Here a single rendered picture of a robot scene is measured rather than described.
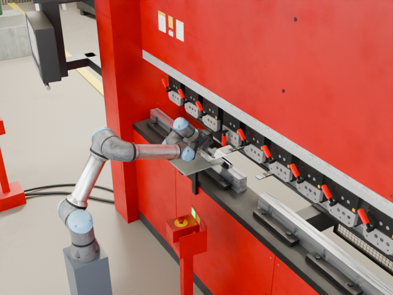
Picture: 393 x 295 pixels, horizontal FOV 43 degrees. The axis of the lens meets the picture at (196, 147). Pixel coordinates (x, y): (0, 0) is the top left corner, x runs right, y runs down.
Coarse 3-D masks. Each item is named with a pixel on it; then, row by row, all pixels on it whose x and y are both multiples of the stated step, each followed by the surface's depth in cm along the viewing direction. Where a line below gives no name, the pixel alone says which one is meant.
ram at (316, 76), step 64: (192, 0) 267; (256, 0) 223; (320, 0) 191; (384, 0) 167; (192, 64) 286; (256, 64) 236; (320, 64) 200; (384, 64) 174; (256, 128) 250; (320, 128) 210; (384, 128) 182; (384, 192) 190
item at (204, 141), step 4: (200, 132) 280; (200, 136) 282; (204, 136) 283; (208, 136) 285; (196, 140) 279; (200, 140) 283; (204, 140) 283; (208, 140) 285; (212, 140) 285; (200, 144) 283; (204, 144) 283; (208, 144) 286; (200, 148) 283; (204, 148) 284
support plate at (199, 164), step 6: (198, 156) 295; (174, 162) 289; (180, 162) 289; (186, 162) 289; (192, 162) 289; (198, 162) 289; (204, 162) 289; (210, 162) 289; (216, 162) 289; (222, 162) 290; (180, 168) 284; (186, 168) 284; (192, 168) 284; (198, 168) 284; (204, 168) 284; (186, 174) 278
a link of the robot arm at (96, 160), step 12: (96, 132) 249; (108, 132) 246; (96, 144) 246; (96, 156) 247; (84, 168) 251; (96, 168) 250; (84, 180) 250; (72, 192) 256; (84, 192) 252; (60, 204) 257; (72, 204) 251; (84, 204) 254; (60, 216) 255
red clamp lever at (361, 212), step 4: (360, 208) 200; (360, 212) 199; (364, 212) 199; (360, 216) 199; (364, 216) 198; (364, 220) 198; (368, 220) 199; (364, 224) 198; (368, 224) 198; (368, 228) 197; (372, 228) 197; (368, 232) 197
